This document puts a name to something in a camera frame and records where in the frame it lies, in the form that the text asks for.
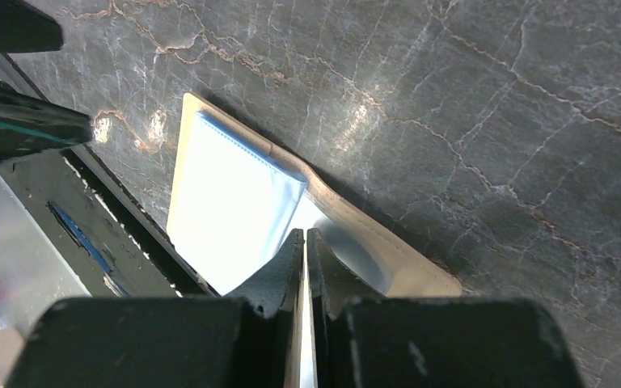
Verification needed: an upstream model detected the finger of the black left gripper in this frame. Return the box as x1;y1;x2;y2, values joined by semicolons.
0;1;64;53
0;82;93;164

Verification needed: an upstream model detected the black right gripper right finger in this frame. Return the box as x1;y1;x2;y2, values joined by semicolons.
306;229;584;387

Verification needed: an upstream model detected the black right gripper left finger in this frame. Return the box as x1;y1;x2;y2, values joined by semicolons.
6;229;304;387

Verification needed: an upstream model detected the cream leather card holder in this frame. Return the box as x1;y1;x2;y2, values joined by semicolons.
166;91;463;388

